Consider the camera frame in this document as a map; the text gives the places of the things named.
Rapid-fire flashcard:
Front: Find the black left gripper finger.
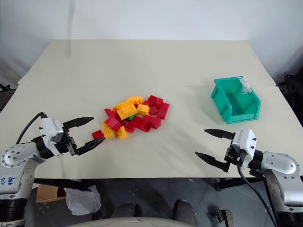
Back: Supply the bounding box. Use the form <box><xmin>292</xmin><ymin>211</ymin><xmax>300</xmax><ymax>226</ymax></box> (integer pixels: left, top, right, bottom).
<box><xmin>75</xmin><ymin>138</ymin><xmax>106</xmax><ymax>156</ymax></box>
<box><xmin>63</xmin><ymin>116</ymin><xmax>95</xmax><ymax>130</ymax></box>

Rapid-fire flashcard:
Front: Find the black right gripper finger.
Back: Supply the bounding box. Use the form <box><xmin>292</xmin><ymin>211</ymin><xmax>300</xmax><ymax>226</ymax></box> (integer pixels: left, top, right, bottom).
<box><xmin>204</xmin><ymin>128</ymin><xmax>236</xmax><ymax>141</ymax></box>
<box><xmin>194</xmin><ymin>151</ymin><xmax>229</xmax><ymax>173</ymax></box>

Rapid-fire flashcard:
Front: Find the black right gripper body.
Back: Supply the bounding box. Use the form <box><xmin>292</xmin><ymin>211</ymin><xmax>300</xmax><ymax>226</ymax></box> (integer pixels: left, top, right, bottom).
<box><xmin>223</xmin><ymin>139</ymin><xmax>247</xmax><ymax>173</ymax></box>

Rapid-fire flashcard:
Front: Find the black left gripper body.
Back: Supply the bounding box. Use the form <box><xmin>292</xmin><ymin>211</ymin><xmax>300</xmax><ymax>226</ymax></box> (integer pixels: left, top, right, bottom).
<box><xmin>55</xmin><ymin>129</ymin><xmax>78</xmax><ymax>157</ymax></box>

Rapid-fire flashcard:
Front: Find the brown cardboard box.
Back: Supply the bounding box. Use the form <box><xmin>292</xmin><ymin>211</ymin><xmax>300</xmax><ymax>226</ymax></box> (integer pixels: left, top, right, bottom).
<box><xmin>35</xmin><ymin>184</ymin><xmax>67</xmax><ymax>203</ymax></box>

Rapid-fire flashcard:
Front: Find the single red brick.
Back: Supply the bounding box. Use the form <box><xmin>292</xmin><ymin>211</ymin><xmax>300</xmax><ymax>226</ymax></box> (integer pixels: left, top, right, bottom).
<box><xmin>91</xmin><ymin>130</ymin><xmax>105</xmax><ymax>141</ymax></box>

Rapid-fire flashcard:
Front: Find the red plastic building brick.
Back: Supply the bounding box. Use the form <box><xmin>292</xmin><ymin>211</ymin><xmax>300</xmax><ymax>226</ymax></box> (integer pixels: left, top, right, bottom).
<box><xmin>103</xmin><ymin>108</ymin><xmax>117</xmax><ymax>119</ymax></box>

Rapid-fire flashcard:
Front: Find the green plastic storage bin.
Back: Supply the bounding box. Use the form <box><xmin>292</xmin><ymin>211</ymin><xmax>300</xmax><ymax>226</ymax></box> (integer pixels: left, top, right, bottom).
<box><xmin>210</xmin><ymin>76</ymin><xmax>263</xmax><ymax>125</ymax></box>

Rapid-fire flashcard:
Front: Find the clear label holder on bin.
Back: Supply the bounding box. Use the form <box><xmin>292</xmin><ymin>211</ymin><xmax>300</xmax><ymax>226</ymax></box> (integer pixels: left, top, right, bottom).
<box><xmin>240</xmin><ymin>79</ymin><xmax>252</xmax><ymax>94</ymax></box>

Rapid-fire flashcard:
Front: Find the white crumpled plastic bag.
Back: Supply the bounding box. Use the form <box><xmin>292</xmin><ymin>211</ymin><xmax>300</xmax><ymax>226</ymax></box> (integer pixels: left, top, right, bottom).
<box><xmin>63</xmin><ymin>185</ymin><xmax>102</xmax><ymax>216</ymax></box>

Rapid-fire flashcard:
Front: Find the dark rounded shape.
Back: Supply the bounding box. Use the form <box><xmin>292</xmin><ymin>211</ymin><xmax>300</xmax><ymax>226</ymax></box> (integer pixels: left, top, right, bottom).
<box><xmin>112</xmin><ymin>201</ymin><xmax>141</xmax><ymax>218</ymax></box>
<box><xmin>173</xmin><ymin>199</ymin><xmax>198</xmax><ymax>227</ymax></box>

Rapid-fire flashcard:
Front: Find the metal clamp under table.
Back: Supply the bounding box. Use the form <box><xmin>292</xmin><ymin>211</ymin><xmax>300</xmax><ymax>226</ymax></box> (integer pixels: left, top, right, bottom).
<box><xmin>212</xmin><ymin>209</ymin><xmax>238</xmax><ymax>227</ymax></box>

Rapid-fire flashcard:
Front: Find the black equipment beside table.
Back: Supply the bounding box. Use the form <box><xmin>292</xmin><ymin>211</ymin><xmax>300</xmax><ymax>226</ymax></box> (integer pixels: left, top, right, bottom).
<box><xmin>277</xmin><ymin>74</ymin><xmax>303</xmax><ymax>113</ymax></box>

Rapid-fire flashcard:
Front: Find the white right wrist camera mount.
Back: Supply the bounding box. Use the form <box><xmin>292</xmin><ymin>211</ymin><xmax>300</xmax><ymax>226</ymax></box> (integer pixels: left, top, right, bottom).
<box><xmin>233</xmin><ymin>129</ymin><xmax>258</xmax><ymax>169</ymax></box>

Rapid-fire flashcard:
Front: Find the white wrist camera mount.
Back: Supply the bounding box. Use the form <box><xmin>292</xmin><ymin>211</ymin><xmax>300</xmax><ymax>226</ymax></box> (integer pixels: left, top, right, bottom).
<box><xmin>38</xmin><ymin>117</ymin><xmax>65</xmax><ymax>157</ymax></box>
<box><xmin>233</xmin><ymin>129</ymin><xmax>258</xmax><ymax>169</ymax></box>

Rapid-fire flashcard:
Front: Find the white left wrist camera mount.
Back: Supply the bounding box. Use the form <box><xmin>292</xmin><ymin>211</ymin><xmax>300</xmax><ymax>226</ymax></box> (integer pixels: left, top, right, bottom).
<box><xmin>38</xmin><ymin>117</ymin><xmax>65</xmax><ymax>157</ymax></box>

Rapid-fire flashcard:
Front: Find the black table frame bar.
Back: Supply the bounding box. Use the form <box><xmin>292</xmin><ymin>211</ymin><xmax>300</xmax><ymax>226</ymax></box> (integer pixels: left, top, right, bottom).
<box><xmin>34</xmin><ymin>178</ymin><xmax>92</xmax><ymax>192</ymax></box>
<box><xmin>214</xmin><ymin>176</ymin><xmax>264</xmax><ymax>192</ymax></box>

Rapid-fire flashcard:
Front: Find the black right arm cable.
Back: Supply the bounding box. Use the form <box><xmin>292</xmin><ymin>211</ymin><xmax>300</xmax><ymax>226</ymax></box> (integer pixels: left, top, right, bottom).
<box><xmin>236</xmin><ymin>164</ymin><xmax>281</xmax><ymax>227</ymax></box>

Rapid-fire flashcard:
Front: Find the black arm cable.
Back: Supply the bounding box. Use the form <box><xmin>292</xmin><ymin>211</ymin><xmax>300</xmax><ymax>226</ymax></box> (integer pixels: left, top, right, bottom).
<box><xmin>15</xmin><ymin>112</ymin><xmax>48</xmax><ymax>145</ymax></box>
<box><xmin>236</xmin><ymin>164</ymin><xmax>281</xmax><ymax>227</ymax></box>

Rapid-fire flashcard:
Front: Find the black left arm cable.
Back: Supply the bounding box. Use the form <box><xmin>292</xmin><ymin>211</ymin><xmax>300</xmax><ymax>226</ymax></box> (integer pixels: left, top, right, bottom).
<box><xmin>15</xmin><ymin>112</ymin><xmax>48</xmax><ymax>145</ymax></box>

